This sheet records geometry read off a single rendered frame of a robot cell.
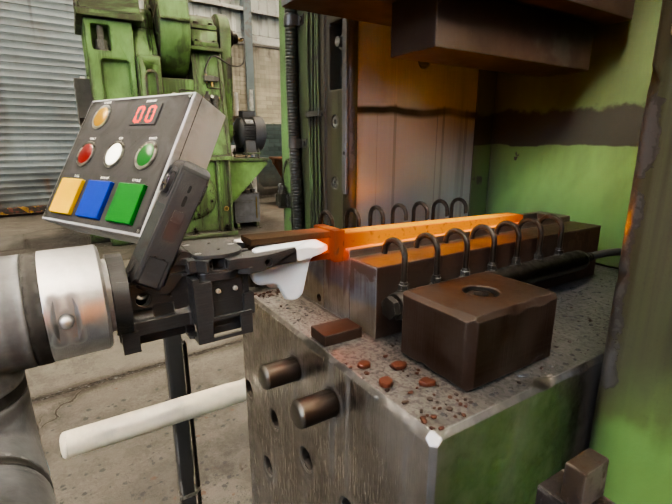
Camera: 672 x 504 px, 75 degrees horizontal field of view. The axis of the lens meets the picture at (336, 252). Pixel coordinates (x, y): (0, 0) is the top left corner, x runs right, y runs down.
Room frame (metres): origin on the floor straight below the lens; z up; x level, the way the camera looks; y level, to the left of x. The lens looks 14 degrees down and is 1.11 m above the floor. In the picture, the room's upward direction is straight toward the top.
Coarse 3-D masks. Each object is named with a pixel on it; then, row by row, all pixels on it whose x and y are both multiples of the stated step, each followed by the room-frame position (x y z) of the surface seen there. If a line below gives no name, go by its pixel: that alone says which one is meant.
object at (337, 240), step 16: (320, 224) 0.49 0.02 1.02; (400, 224) 0.53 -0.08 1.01; (416, 224) 0.54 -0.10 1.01; (432, 224) 0.54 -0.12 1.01; (448, 224) 0.55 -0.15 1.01; (464, 224) 0.57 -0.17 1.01; (496, 224) 0.60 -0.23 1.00; (256, 240) 0.41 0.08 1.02; (272, 240) 0.42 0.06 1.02; (288, 240) 0.43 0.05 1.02; (320, 240) 0.46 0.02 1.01; (336, 240) 0.45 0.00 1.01; (352, 240) 0.47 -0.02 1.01; (368, 240) 0.48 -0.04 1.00; (384, 240) 0.50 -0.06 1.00; (320, 256) 0.45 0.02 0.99; (336, 256) 0.45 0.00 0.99
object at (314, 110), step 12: (312, 24) 0.79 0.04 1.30; (312, 36) 0.79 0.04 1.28; (312, 48) 0.79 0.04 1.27; (312, 60) 0.79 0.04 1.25; (312, 72) 0.79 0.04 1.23; (312, 84) 0.80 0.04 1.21; (312, 96) 0.80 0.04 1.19; (312, 108) 0.79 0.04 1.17; (312, 120) 0.79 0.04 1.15; (312, 132) 0.80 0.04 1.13; (312, 144) 0.80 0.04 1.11; (312, 156) 0.80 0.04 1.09; (312, 168) 0.80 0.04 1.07; (312, 180) 0.80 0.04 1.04; (312, 192) 0.80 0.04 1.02; (276, 204) 0.90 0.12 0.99; (288, 204) 0.88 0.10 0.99; (312, 204) 0.80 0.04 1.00
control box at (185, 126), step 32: (160, 96) 0.87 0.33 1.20; (192, 96) 0.82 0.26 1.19; (96, 128) 0.93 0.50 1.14; (128, 128) 0.88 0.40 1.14; (160, 128) 0.82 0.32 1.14; (192, 128) 0.81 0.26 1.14; (96, 160) 0.88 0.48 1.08; (128, 160) 0.82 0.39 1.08; (160, 160) 0.78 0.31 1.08; (192, 160) 0.80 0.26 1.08; (64, 224) 0.86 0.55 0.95; (96, 224) 0.78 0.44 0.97
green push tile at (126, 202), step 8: (120, 184) 0.79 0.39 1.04; (128, 184) 0.78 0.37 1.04; (136, 184) 0.76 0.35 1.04; (144, 184) 0.76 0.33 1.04; (120, 192) 0.78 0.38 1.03; (128, 192) 0.76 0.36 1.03; (136, 192) 0.75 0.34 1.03; (144, 192) 0.75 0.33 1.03; (112, 200) 0.78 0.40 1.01; (120, 200) 0.77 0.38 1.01; (128, 200) 0.75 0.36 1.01; (136, 200) 0.74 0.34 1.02; (112, 208) 0.77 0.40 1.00; (120, 208) 0.75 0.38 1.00; (128, 208) 0.74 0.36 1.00; (136, 208) 0.74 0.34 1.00; (112, 216) 0.75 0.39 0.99; (120, 216) 0.74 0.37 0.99; (128, 216) 0.73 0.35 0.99; (128, 224) 0.73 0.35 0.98
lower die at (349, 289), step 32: (544, 224) 0.64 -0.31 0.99; (576, 224) 0.64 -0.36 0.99; (352, 256) 0.45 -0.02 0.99; (384, 256) 0.46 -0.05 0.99; (416, 256) 0.46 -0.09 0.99; (448, 256) 0.47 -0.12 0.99; (480, 256) 0.49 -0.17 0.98; (512, 256) 0.53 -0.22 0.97; (544, 256) 0.56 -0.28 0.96; (320, 288) 0.51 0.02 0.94; (352, 288) 0.45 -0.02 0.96; (384, 288) 0.42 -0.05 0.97; (352, 320) 0.45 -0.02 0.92; (384, 320) 0.42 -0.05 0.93
